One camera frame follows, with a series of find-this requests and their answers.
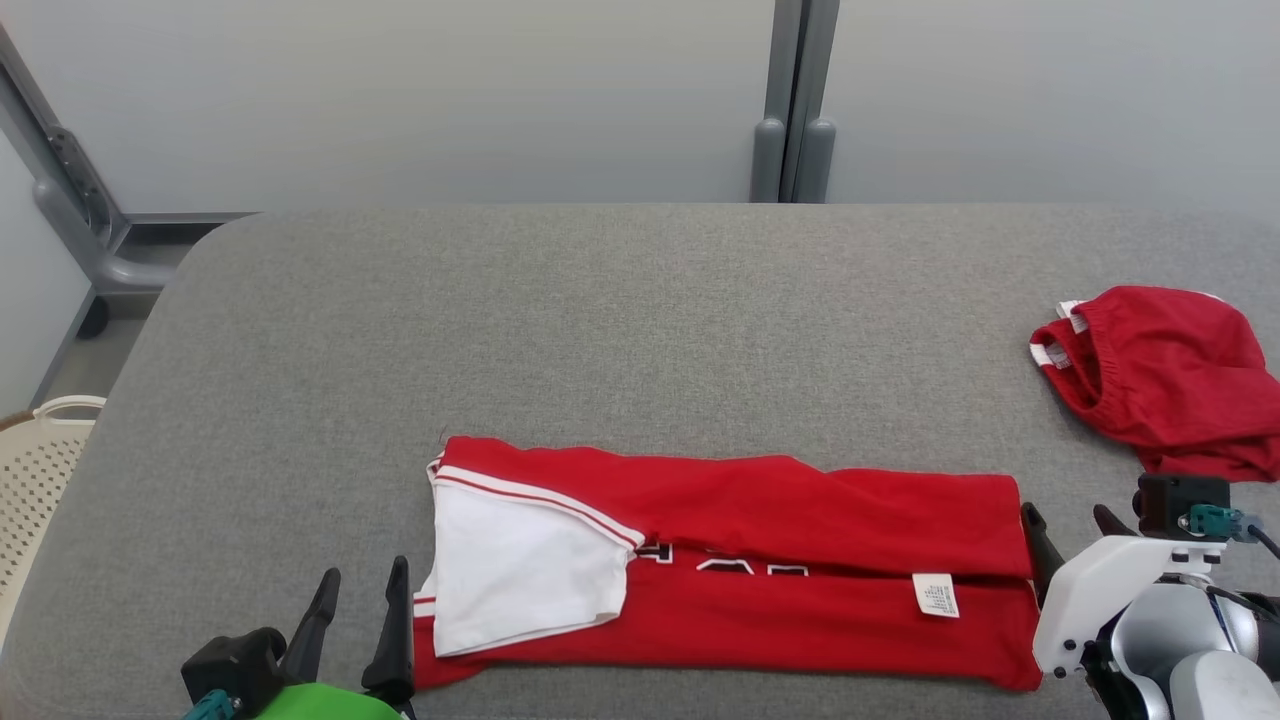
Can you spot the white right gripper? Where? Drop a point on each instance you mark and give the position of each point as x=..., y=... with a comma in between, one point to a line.
x=1100, y=600

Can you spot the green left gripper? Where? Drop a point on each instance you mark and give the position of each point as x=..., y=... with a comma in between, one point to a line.
x=330, y=705

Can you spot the red shorts with white stripe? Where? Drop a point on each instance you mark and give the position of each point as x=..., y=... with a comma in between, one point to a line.
x=1170, y=370

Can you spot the red Bulls 23 jersey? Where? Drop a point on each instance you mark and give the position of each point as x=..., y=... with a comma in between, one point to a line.
x=760, y=510

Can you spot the cream plastic laundry basket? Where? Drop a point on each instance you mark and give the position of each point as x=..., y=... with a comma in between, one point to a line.
x=40, y=480

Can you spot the black caster wheel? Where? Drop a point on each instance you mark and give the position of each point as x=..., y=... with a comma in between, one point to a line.
x=95, y=318

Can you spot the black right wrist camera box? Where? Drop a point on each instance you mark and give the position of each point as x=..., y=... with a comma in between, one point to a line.
x=1180, y=503

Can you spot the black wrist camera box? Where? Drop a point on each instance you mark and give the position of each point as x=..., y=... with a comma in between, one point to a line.
x=1180, y=503
x=232, y=665

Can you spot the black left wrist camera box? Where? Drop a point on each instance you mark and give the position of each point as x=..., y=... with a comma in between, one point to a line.
x=232, y=665

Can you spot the teal right camera connector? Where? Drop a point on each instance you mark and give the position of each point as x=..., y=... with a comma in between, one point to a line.
x=1222, y=522

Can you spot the teal camera connector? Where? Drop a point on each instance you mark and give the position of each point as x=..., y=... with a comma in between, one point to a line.
x=210, y=706
x=1222, y=522

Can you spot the teal left camera connector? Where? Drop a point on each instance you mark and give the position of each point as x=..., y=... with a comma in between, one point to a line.
x=210, y=706

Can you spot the grey partition post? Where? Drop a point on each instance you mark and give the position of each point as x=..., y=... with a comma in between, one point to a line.
x=772, y=150
x=818, y=150

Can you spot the grey metal frame leg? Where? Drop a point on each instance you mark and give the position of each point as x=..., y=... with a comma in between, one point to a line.
x=70, y=210

